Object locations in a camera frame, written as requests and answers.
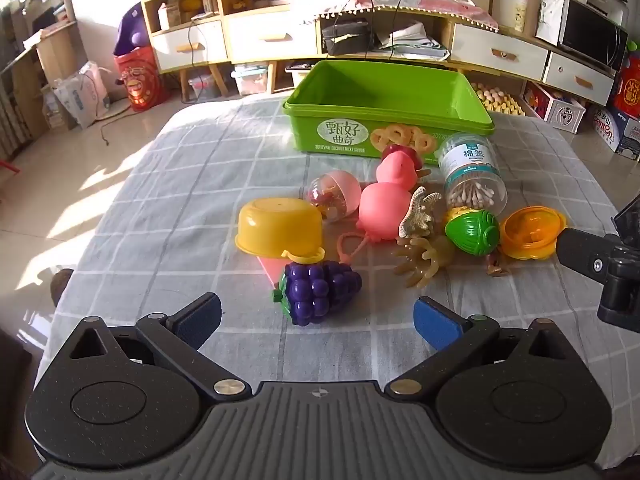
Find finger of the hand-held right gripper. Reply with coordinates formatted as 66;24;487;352
556;227;620;282

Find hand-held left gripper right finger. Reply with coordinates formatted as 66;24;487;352
382;296;569;402

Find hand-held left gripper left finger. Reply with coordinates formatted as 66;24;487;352
67;293;253;404

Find orange toy pot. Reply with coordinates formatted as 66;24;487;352
499;205;569;261

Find pink block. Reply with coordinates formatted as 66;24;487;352
257;256;291;289

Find green round toy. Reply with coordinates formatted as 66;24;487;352
443;208;501;260

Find purple grape toy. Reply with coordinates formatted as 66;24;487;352
272;258;364;327

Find yellow plastic toy bowl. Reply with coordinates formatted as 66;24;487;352
235;198;326;264

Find pink rubber duck toy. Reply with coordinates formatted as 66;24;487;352
337;143;432;274

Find clear cotton swab jar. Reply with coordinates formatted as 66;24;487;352
434;131;509;214

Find pink capsule egg toy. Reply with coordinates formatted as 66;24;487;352
304;170;361;224

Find green plastic storage box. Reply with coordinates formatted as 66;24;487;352
281;59;496;159

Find tan rubber octopus toy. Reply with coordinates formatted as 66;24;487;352
391;234;456;290

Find small brown figure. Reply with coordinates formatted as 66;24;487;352
484;252;509;279

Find beige dinosaur figure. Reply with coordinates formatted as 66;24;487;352
398;186;446;241

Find grey checked bed sheet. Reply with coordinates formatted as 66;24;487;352
32;91;626;471

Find blue and white carton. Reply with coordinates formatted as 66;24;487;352
592;105;640;155

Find white and red carton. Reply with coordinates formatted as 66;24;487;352
522;80;587;134

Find red gift box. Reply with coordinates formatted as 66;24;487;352
612;67;640;122

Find tray of eggs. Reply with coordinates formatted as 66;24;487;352
469;82;527;117

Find black microwave oven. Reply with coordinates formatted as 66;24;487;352
534;0;629;79

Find clear storage bin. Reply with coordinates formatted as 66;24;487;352
285;61;322;92
187;72;221;102
234;62;271;96

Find red printed bag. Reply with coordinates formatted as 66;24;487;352
113;45;164;114

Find white plastic bag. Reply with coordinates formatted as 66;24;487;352
52;60;109;129

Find stack of papers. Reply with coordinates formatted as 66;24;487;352
375;20;451;62

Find wooden cabinet with white drawers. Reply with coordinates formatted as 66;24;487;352
135;0;620;104

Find purple plush toy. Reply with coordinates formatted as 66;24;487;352
112;2;151;57

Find black bag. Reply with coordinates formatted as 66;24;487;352
322;19;377;57

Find pink trimmed cloth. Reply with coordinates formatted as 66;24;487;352
292;0;501;34

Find black floor cable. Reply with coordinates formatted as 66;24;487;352
99;110;132;149

